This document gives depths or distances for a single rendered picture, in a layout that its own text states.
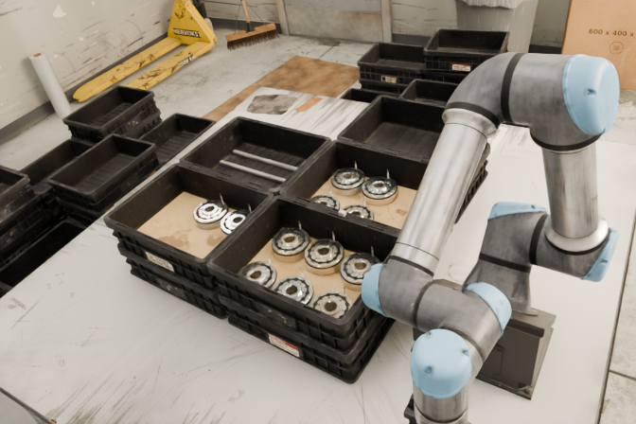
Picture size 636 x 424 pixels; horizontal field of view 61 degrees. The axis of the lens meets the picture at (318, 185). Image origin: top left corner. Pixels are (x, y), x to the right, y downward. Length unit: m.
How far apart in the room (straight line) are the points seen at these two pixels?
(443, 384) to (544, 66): 0.50
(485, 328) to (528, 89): 0.37
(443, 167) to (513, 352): 0.48
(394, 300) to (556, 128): 0.37
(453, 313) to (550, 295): 0.74
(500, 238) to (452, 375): 0.57
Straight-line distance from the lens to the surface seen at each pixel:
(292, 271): 1.40
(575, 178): 1.03
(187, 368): 1.46
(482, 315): 0.80
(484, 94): 0.93
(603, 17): 3.89
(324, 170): 1.64
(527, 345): 1.19
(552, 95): 0.89
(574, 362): 1.41
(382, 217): 1.51
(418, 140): 1.81
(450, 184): 0.88
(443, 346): 0.74
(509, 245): 1.24
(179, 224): 1.65
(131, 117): 3.00
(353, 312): 1.16
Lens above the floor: 1.82
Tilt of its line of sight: 37 degrees down
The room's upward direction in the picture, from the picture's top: 10 degrees counter-clockwise
